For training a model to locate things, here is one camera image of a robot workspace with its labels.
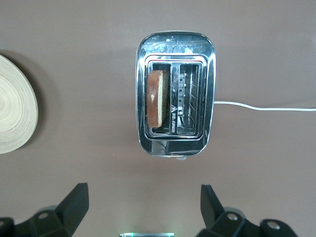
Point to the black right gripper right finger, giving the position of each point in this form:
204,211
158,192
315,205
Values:
222,222

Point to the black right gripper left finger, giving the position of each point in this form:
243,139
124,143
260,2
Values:
64,219

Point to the round wooden plate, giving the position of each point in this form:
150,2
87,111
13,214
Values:
12,103

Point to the slice of brown bread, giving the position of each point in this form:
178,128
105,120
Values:
154,98

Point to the silver two-slot toaster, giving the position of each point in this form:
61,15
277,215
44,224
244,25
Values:
172,145

